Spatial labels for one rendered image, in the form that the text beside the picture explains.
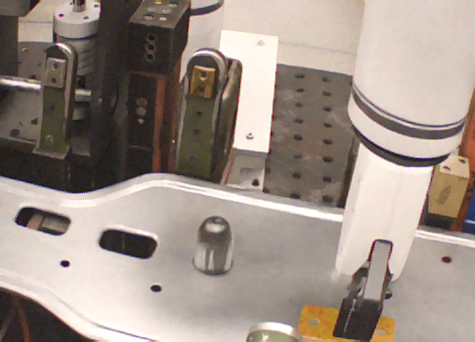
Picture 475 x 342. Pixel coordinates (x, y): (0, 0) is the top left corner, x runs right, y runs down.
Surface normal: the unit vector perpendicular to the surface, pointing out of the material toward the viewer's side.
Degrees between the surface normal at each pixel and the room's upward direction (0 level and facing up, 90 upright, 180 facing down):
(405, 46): 90
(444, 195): 90
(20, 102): 0
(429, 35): 90
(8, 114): 0
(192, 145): 78
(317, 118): 0
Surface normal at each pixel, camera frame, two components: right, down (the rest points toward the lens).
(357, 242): -0.37, 0.51
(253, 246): 0.10, -0.78
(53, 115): -0.18, 0.41
